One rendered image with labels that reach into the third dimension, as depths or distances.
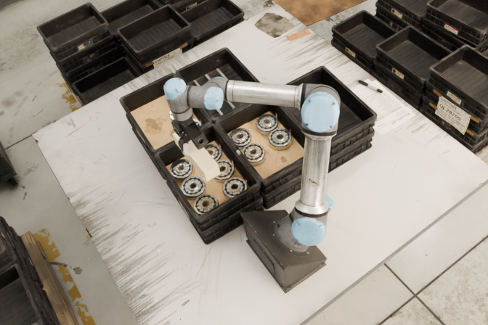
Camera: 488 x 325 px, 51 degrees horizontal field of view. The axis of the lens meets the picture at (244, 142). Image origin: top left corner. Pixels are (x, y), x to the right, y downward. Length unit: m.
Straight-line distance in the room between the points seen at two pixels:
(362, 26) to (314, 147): 2.14
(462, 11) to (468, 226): 1.34
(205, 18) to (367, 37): 1.12
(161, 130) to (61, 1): 2.77
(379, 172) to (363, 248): 0.39
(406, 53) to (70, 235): 2.34
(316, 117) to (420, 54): 1.85
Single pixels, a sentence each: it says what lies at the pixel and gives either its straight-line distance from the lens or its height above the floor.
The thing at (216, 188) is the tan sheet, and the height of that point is 0.83.
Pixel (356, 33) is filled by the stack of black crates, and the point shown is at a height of 0.27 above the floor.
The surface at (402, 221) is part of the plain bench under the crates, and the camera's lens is 2.25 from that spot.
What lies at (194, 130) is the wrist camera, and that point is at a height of 1.24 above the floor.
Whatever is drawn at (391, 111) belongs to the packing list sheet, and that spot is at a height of 0.70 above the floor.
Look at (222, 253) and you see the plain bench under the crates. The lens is 2.17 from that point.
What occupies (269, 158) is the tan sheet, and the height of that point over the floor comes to 0.83.
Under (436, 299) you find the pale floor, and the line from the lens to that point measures 2.90.
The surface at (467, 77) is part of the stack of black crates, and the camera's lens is 3.15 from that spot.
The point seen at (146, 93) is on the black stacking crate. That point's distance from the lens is 2.53.
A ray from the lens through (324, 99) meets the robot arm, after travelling 1.61.
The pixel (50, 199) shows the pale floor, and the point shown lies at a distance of 3.48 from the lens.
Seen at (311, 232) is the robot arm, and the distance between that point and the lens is 1.77.
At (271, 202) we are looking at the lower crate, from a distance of 2.23.
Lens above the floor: 2.64
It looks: 52 degrees down
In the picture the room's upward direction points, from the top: 9 degrees counter-clockwise
